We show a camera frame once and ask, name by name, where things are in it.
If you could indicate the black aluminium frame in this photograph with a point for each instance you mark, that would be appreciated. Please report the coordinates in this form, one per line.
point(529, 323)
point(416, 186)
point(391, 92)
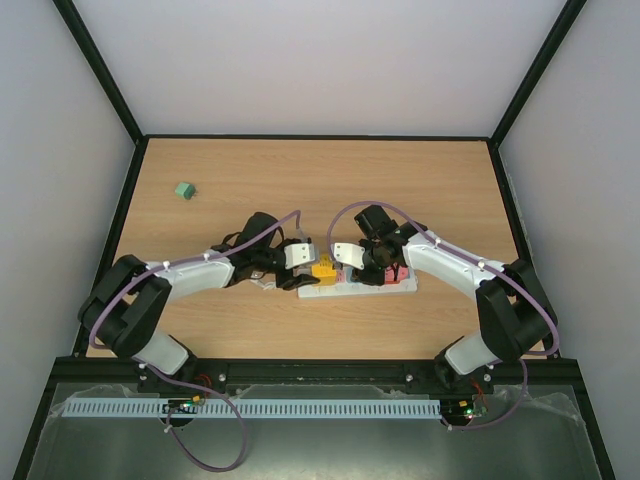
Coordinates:
point(77, 368)

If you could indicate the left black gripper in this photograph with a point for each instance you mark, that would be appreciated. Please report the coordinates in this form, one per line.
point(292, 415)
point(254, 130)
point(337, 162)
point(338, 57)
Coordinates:
point(289, 283)

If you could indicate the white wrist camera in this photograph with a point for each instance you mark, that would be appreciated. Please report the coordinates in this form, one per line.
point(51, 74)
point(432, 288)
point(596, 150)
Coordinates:
point(300, 254)
point(348, 254)

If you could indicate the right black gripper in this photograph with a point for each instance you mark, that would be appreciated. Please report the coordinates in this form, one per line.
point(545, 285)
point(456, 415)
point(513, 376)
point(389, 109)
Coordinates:
point(368, 262)

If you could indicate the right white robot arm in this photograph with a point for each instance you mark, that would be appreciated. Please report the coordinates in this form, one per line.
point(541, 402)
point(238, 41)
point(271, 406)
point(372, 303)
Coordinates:
point(514, 312)

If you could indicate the white power strip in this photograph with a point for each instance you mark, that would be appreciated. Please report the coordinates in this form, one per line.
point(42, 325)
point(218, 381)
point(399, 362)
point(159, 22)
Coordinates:
point(345, 288)

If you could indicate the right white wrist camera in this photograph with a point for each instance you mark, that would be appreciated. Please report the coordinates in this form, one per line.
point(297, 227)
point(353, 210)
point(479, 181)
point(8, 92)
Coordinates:
point(348, 254)

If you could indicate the red cube socket adapter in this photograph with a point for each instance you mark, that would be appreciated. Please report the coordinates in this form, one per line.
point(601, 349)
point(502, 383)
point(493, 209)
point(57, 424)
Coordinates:
point(395, 274)

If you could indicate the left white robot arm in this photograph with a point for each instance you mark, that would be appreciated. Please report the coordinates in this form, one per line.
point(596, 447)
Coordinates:
point(123, 310)

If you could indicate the light blue cable duct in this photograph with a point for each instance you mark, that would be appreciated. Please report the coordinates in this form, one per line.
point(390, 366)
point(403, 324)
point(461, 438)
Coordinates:
point(254, 409)

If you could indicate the yellow cube socket adapter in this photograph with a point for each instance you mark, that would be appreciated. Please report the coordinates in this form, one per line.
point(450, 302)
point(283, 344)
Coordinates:
point(324, 271)

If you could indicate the green plug adapter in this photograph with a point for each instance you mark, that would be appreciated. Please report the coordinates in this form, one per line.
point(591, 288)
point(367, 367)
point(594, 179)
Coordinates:
point(185, 190)

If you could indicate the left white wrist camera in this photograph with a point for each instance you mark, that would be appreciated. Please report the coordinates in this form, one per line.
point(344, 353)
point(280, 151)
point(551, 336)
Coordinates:
point(300, 254)

